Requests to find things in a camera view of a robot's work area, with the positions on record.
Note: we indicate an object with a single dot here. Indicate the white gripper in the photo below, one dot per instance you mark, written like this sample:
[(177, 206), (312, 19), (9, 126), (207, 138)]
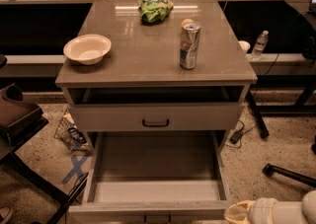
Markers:
[(259, 212)]

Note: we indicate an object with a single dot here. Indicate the drawer with black handle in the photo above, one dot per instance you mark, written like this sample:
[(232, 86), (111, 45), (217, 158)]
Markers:
[(209, 116), (154, 177)]

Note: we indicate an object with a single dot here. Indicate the grey drawer cabinet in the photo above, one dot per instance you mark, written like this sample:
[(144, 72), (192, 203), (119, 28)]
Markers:
[(143, 65)]

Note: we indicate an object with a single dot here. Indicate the black chair base leg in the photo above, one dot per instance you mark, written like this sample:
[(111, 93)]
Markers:
[(269, 170)]

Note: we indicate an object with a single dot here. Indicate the black power adapter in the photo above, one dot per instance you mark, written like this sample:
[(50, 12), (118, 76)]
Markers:
[(236, 136)]

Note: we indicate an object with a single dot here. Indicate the black desk leg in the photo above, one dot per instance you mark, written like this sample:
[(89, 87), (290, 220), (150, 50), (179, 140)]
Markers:
[(264, 133)]

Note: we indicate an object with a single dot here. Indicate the blue tape cross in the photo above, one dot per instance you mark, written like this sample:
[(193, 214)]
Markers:
[(77, 163)]

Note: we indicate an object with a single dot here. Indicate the white paper cup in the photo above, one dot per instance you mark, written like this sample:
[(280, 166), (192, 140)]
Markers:
[(244, 45)]

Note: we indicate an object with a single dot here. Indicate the clear water bottle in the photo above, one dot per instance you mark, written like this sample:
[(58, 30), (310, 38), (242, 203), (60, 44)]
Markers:
[(260, 45)]

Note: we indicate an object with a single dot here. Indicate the tall silver drink can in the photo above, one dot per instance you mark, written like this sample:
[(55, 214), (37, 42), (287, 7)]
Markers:
[(189, 46)]

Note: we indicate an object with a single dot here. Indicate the orange fruit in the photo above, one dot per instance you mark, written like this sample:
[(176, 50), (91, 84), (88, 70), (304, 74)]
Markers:
[(187, 23)]

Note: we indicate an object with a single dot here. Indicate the black stand leg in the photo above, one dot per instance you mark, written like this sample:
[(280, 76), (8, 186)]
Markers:
[(67, 201)]

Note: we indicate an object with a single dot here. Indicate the white bowl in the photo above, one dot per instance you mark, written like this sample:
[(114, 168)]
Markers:
[(87, 49)]

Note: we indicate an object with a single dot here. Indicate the green chip bag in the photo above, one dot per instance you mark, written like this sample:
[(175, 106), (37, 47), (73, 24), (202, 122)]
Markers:
[(152, 11)]

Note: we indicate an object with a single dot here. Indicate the dark chair at left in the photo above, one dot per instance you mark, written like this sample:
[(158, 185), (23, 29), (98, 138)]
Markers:
[(19, 122)]

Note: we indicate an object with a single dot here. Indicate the wire basket on floor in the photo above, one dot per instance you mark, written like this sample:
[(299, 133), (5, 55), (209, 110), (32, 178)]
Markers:
[(68, 133)]

